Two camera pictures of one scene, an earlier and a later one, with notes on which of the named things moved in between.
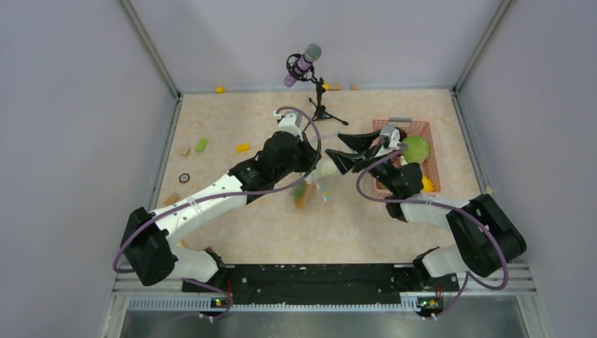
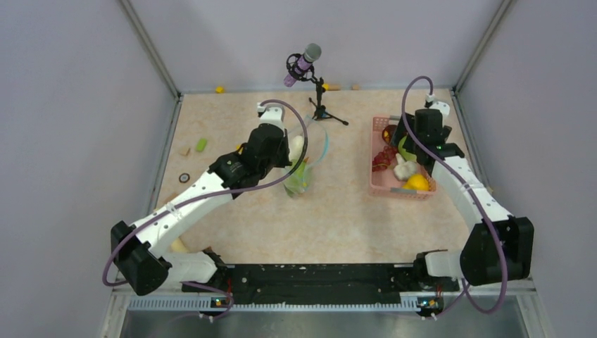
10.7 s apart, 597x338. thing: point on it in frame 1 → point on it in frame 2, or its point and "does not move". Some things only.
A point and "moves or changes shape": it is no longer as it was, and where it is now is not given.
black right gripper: [346, 162] → [399, 134]
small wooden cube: [184, 151] does not move
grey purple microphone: [312, 52] does not move
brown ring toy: [184, 182] does not move
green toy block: [200, 144] does not move
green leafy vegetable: [297, 190] → [407, 155]
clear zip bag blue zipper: [315, 190] moves or changes shape
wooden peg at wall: [331, 87] does not move
